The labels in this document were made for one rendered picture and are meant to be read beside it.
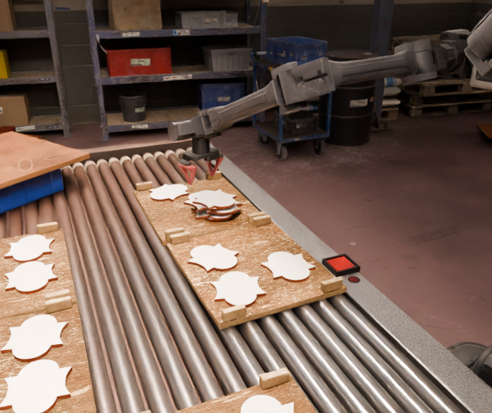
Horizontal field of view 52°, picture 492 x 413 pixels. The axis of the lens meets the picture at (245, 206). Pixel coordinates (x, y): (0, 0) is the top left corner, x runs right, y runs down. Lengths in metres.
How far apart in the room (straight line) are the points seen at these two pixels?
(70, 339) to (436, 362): 0.78
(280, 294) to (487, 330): 1.79
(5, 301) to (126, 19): 4.46
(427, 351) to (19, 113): 5.22
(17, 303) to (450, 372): 0.99
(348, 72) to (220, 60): 4.57
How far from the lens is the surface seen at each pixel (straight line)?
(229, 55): 5.75
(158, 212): 1.69
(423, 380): 1.12
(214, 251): 1.42
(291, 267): 1.36
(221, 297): 1.24
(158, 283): 1.36
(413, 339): 1.22
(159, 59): 5.58
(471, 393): 1.14
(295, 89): 1.18
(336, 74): 1.17
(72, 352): 1.16
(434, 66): 1.43
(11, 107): 5.90
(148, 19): 5.62
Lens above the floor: 1.66
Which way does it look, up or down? 25 degrees down
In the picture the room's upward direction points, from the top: straight up
